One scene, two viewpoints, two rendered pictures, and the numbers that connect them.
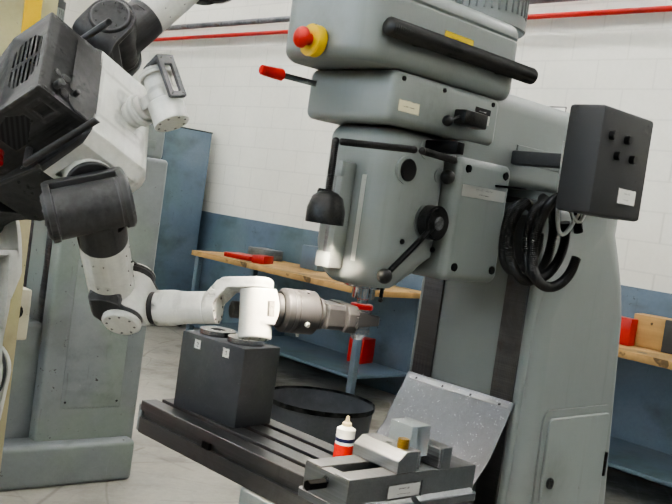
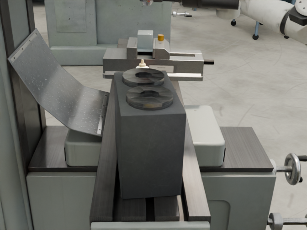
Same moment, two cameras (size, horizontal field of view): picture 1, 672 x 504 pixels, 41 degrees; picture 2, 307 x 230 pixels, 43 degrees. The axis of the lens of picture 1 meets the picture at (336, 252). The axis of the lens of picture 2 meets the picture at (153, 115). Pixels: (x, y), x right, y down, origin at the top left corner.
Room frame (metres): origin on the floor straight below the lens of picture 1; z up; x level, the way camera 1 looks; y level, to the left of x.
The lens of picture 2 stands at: (2.70, 0.71, 1.42)
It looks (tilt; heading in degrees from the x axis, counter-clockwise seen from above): 27 degrees down; 222
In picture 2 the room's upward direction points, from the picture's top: 2 degrees clockwise
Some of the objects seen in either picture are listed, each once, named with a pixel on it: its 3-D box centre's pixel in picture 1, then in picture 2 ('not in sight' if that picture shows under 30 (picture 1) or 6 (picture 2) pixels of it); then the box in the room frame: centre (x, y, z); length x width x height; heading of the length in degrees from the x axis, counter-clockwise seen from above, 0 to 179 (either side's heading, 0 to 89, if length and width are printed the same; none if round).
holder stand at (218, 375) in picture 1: (226, 374); (145, 127); (2.17, 0.22, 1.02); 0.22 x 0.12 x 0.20; 50
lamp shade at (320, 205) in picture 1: (326, 206); not in sight; (1.68, 0.03, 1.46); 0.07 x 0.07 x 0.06
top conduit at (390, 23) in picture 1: (465, 53); not in sight; (1.78, -0.19, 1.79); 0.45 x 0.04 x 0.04; 134
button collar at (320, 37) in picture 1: (313, 40); not in sight; (1.70, 0.10, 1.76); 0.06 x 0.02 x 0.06; 44
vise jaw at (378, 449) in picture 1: (386, 452); (161, 48); (1.70, -0.15, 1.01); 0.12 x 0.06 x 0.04; 42
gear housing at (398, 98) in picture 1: (404, 108); not in sight; (1.89, -0.10, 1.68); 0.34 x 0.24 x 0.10; 134
